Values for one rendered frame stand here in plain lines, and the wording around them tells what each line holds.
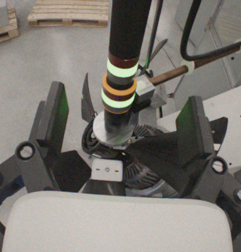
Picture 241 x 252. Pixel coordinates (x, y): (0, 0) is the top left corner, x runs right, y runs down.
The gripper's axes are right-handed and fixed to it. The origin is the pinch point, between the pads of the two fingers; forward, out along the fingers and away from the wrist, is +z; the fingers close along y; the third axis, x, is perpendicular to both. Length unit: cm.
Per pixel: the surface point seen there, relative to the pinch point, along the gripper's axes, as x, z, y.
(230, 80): -65, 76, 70
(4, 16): -132, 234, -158
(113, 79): -6.1, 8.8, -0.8
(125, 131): -19.2, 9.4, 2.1
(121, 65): -3.6, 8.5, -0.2
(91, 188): -46.8, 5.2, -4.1
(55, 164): -64, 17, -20
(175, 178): -23.4, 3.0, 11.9
